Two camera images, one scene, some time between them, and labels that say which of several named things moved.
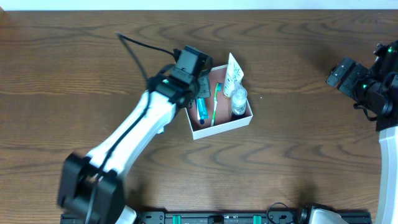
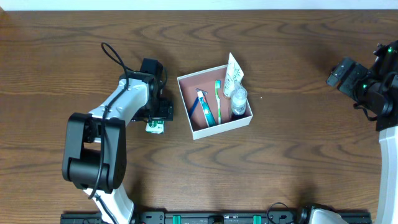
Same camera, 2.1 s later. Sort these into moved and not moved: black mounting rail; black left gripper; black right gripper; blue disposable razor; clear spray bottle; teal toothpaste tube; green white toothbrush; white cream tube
Moved: green white toothbrush; blue disposable razor; teal toothpaste tube; black left gripper
Not moved: black right gripper; clear spray bottle; black mounting rail; white cream tube
